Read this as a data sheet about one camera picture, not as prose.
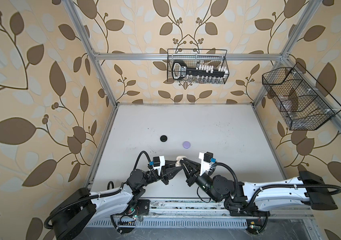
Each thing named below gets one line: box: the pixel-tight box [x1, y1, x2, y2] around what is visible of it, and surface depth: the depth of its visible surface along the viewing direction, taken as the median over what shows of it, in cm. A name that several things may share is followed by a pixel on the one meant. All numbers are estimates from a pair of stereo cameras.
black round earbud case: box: [160, 135, 168, 142], surface depth 102 cm
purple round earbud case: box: [183, 141, 191, 149], surface depth 98 cm
